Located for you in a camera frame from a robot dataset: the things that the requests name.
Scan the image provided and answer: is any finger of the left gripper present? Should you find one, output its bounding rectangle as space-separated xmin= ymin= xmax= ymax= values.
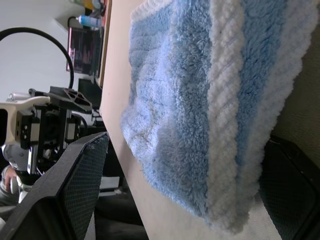
xmin=49 ymin=85 xmax=94 ymax=115

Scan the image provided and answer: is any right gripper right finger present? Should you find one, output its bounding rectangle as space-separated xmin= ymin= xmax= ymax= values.
xmin=258 ymin=135 xmax=320 ymax=240

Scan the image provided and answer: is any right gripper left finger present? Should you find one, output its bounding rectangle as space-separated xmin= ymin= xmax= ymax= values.
xmin=0 ymin=131 xmax=111 ymax=240

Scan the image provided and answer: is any light blue towel white trim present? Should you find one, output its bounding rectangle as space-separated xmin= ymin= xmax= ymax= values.
xmin=120 ymin=0 xmax=320 ymax=236

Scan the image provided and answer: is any dark computer monitor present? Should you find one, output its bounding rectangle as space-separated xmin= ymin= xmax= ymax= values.
xmin=66 ymin=26 xmax=105 ymax=76

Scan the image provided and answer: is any clear bottle blue liquid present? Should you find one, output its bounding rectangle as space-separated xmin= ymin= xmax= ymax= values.
xmin=78 ymin=14 xmax=104 ymax=27

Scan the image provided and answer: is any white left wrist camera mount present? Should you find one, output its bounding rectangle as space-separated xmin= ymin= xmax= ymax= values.
xmin=0 ymin=96 xmax=51 ymax=150

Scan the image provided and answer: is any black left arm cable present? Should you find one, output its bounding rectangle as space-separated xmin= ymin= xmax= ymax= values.
xmin=0 ymin=26 xmax=75 ymax=91

